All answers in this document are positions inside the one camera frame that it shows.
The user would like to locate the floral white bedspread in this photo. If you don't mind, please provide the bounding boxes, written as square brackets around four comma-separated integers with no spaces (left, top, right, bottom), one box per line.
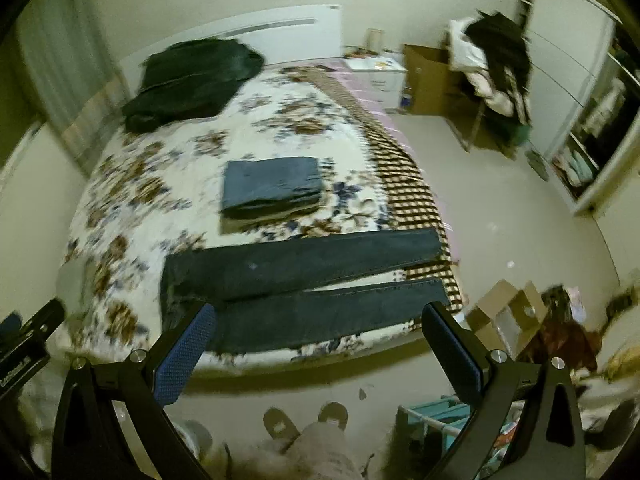
[54,63,420,374]

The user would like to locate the dark blue denim jeans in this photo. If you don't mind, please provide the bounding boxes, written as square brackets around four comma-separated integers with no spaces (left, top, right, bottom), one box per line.
[160,228,448,354]

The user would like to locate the white sliding wardrobe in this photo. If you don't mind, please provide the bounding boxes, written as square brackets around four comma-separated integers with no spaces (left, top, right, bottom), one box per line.
[520,0,639,214]

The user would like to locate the left beige slipper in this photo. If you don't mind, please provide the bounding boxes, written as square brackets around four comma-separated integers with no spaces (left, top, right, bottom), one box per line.
[262,408,299,441]

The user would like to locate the dark green blanket pile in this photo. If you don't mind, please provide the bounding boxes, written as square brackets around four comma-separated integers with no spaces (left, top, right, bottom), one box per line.
[122,38,265,134]

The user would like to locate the white bed headboard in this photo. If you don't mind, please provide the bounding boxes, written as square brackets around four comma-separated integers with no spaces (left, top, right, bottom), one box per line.
[119,4,343,93]

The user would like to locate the chair piled with clothes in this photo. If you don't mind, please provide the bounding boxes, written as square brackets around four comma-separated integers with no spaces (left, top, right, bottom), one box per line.
[447,11,533,158]

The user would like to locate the beige trouser leg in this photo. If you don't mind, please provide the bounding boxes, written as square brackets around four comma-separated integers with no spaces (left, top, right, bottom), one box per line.
[284,422,361,480]

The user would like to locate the brown cardboard box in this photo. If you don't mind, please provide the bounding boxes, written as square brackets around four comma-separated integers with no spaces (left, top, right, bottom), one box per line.
[404,44,459,117]

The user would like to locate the white bedside table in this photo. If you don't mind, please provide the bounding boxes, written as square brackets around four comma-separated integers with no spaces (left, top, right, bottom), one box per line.
[343,55,407,110]

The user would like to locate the small open cardboard boxes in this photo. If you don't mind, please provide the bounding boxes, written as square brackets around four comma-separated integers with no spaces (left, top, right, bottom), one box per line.
[464,280,548,360]

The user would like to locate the beige slipper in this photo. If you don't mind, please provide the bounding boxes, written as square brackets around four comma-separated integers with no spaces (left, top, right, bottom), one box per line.
[318,402,348,431]
[262,408,299,441]

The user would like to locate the folded blue jeans stack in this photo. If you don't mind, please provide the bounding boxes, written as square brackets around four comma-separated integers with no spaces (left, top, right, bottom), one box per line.
[220,157,323,220]

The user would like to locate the right beige slipper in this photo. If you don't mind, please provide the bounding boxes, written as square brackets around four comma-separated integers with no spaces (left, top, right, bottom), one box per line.
[318,402,348,431]

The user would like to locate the grey striped curtain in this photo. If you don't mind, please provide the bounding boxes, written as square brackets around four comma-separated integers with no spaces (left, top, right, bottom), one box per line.
[16,0,129,174]

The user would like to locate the teal white drying rack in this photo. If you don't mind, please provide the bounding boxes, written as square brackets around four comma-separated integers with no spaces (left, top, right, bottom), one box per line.
[394,394,522,480]

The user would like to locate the clothes pile on floor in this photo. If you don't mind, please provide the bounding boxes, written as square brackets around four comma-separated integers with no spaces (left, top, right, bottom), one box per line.
[520,285,638,451]

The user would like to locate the brown checkered bed sheet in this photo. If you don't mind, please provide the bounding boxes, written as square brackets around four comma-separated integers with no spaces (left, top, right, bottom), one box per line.
[299,66,463,314]

